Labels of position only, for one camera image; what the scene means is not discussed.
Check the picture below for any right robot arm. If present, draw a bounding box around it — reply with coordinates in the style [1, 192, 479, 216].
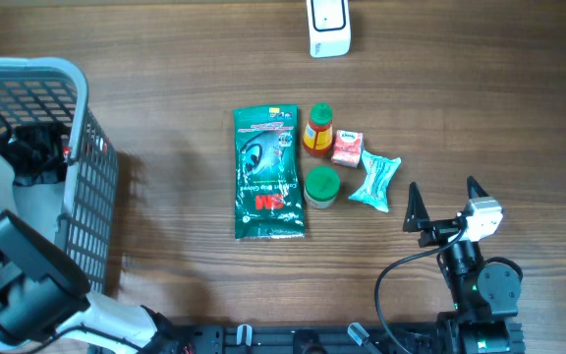
[403, 176, 526, 354]

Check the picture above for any red bottle green cap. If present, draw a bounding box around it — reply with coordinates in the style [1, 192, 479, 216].
[302, 102, 333, 157]

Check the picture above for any white barcode scanner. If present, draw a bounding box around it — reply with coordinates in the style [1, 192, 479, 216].
[306, 0, 352, 58]

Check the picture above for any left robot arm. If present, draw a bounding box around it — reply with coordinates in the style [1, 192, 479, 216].
[0, 122, 180, 353]

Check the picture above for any right black cable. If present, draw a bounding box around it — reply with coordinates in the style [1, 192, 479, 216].
[373, 226, 469, 354]

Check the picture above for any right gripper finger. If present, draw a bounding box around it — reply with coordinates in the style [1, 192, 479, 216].
[467, 176, 489, 200]
[403, 182, 430, 231]

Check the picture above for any pink tissue pack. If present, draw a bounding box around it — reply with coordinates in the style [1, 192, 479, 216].
[331, 130, 364, 168]

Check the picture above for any grey plastic mesh basket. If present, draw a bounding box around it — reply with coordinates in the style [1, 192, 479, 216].
[0, 57, 119, 292]

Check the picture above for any light teal packet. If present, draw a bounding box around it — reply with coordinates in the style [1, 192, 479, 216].
[349, 150, 402, 212]

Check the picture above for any green 3M gloves packet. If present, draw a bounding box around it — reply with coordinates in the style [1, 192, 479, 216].
[234, 104, 305, 240]

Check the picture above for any green lid jar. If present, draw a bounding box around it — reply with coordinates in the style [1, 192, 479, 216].
[304, 165, 341, 208]

